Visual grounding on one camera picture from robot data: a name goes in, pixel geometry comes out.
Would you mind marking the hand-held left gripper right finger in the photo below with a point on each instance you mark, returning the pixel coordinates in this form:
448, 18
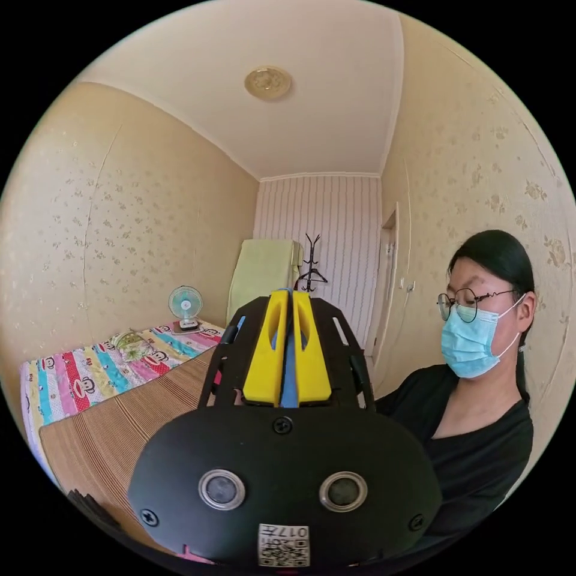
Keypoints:
312, 364

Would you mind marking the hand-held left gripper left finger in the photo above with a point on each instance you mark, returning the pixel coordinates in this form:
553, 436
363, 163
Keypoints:
263, 360

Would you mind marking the blue jeans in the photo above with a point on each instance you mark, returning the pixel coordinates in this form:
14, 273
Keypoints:
289, 373

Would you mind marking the cupboard under green cloth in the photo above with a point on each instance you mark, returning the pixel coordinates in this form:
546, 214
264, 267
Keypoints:
261, 274

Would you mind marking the black coat rack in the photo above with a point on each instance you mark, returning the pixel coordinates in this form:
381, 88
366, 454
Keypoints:
311, 270

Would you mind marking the small white table fan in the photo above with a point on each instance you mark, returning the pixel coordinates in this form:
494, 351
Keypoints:
185, 305

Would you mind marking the white door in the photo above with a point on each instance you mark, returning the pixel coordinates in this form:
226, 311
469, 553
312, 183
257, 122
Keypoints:
386, 288

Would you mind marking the green floral pillow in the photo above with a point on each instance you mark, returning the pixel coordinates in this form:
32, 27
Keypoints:
129, 344

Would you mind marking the bed with woven mat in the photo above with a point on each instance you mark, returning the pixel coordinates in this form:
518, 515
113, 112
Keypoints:
112, 427

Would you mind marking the person's body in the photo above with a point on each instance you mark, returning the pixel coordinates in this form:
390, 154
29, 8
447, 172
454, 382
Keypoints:
477, 418

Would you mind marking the round ceiling lamp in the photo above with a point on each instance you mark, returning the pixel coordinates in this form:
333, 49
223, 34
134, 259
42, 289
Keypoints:
267, 83

